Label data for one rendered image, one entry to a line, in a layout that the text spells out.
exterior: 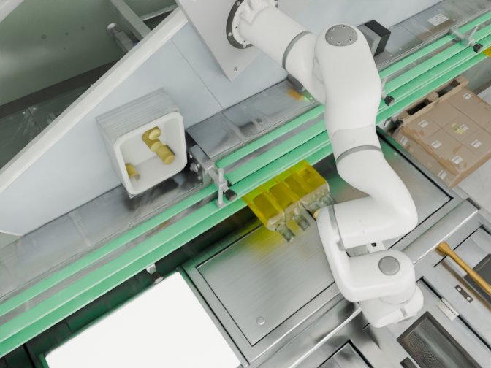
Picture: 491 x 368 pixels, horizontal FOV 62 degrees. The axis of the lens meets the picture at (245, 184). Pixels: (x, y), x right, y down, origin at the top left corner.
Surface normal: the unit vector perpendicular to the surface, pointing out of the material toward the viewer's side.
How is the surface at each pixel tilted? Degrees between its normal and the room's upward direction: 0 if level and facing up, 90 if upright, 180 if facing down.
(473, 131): 81
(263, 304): 90
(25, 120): 90
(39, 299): 90
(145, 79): 0
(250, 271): 90
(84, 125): 0
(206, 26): 3
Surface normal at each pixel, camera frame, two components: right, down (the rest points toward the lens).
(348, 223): -0.30, -0.11
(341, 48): -0.17, -0.44
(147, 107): 0.06, -0.55
